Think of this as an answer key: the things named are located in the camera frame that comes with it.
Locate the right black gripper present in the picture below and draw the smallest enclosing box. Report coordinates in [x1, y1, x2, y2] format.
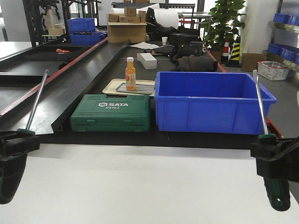
[250, 136, 299, 182]

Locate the white rectangular box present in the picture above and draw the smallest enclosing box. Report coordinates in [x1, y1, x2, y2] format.
[137, 53, 157, 70]

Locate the large cardboard box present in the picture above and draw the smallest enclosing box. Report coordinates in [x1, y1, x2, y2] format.
[107, 22, 146, 43]

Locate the black yellow traffic cone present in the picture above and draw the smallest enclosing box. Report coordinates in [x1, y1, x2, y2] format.
[225, 35, 241, 68]

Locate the orange tool on far table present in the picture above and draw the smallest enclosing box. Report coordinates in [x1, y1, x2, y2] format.
[56, 49, 70, 54]

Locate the red conveyor end bracket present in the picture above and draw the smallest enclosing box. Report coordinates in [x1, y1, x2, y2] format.
[266, 118, 283, 139]

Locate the small grey metal tray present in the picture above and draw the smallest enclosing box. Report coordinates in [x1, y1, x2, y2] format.
[116, 83, 155, 95]

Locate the large blue plastic bin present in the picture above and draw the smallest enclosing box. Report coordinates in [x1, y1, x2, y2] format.
[154, 71, 264, 135]

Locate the white plastic basket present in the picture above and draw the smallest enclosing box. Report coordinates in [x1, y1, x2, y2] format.
[257, 61, 289, 81]

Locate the green SATA tool case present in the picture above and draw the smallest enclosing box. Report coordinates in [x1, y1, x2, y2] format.
[70, 94, 151, 132]

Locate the red white traffic cone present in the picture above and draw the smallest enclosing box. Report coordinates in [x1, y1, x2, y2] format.
[221, 38, 230, 63]

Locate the dark grey cloth bundle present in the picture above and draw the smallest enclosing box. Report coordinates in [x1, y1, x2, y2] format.
[171, 55, 218, 72]

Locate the cardboard box on floor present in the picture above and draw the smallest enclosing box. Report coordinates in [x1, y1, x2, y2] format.
[241, 53, 266, 72]

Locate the black bag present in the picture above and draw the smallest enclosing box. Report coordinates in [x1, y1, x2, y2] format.
[170, 44, 203, 63]

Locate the green potted plant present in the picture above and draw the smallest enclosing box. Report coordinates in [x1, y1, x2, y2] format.
[204, 0, 246, 50]

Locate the blue bin on far table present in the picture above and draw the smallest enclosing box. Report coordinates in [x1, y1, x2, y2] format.
[70, 32, 107, 46]

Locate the beige plastic tray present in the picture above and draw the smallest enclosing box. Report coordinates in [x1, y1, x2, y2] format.
[102, 78, 155, 97]

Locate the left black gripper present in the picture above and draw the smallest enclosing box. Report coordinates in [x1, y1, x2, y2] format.
[0, 131, 40, 161]

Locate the green-handled screwdriver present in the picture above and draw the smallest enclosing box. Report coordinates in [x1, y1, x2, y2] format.
[0, 70, 49, 204]
[253, 70, 291, 211]

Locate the orange juice bottle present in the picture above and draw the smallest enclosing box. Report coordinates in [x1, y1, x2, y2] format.
[125, 57, 136, 91]

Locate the white paper cup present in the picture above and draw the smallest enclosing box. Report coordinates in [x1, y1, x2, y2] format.
[162, 37, 168, 45]

